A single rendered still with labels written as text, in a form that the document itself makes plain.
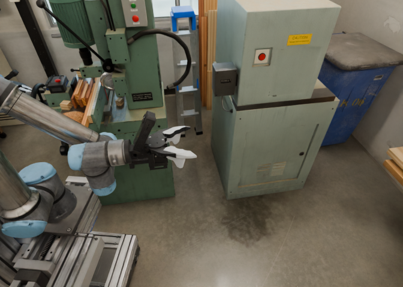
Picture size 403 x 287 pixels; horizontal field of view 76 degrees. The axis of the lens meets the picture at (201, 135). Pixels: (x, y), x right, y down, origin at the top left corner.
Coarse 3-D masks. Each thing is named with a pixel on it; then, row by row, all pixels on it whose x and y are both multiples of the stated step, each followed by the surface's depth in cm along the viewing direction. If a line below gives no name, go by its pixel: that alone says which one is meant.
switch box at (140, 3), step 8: (128, 0) 115; (136, 0) 116; (144, 0) 118; (128, 8) 117; (136, 8) 118; (144, 8) 118; (128, 16) 119; (144, 16) 120; (128, 24) 122; (136, 24) 122; (144, 24) 123
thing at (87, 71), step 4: (80, 64) 148; (92, 64) 148; (96, 64) 148; (100, 64) 148; (80, 68) 146; (84, 68) 146; (88, 68) 147; (92, 68) 147; (96, 68) 147; (100, 68) 148; (80, 72) 147; (84, 72) 148; (88, 72) 148; (92, 72) 149; (96, 72) 149; (84, 76) 149; (88, 76) 150; (92, 76) 150; (96, 76) 151
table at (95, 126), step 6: (78, 78) 170; (90, 78) 170; (102, 102) 152; (54, 108) 150; (60, 108) 150; (72, 108) 145; (78, 108) 145; (84, 108) 145; (102, 108) 151; (102, 114) 150; (90, 126) 136; (96, 126) 137
